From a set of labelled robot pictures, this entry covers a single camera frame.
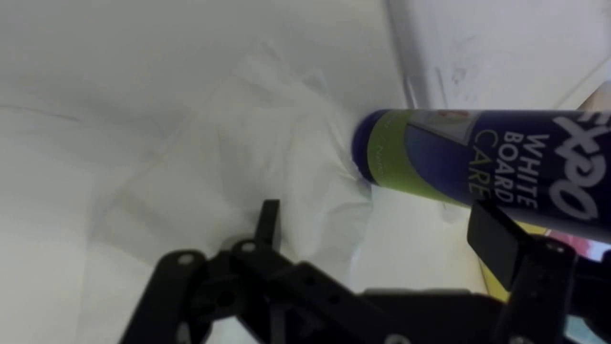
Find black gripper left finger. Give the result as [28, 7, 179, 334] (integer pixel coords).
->
[253, 198, 280, 248]

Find blue whiteboard cleaner bottle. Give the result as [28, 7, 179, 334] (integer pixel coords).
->
[350, 109, 611, 240]

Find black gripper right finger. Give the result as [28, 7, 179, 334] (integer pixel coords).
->
[465, 202, 574, 300]

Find white napkin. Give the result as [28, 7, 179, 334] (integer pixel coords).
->
[75, 55, 370, 344]

